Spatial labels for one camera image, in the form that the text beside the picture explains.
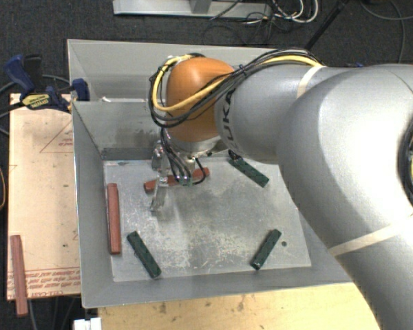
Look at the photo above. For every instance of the brown cardboard board, red print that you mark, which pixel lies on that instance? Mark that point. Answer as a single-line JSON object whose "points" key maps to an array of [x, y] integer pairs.
{"points": [[41, 184]]}

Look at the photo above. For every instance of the black cylinder on white bracket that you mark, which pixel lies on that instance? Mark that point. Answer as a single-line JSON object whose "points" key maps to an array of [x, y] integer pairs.
{"points": [[209, 153]]}

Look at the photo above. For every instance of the grey metal bin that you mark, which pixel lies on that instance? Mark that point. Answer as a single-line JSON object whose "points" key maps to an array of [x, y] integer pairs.
{"points": [[210, 218]]}

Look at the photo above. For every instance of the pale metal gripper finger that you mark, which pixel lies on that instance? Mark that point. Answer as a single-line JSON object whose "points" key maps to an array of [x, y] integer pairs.
{"points": [[156, 199], [163, 194]]}

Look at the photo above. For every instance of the dark green flat block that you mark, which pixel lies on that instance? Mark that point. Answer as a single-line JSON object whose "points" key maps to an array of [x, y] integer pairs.
{"points": [[266, 249], [144, 254], [251, 172]]}

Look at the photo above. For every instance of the red-brown flat block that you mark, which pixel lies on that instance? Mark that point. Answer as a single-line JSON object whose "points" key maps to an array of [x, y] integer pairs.
{"points": [[114, 218], [150, 185], [19, 277]]}

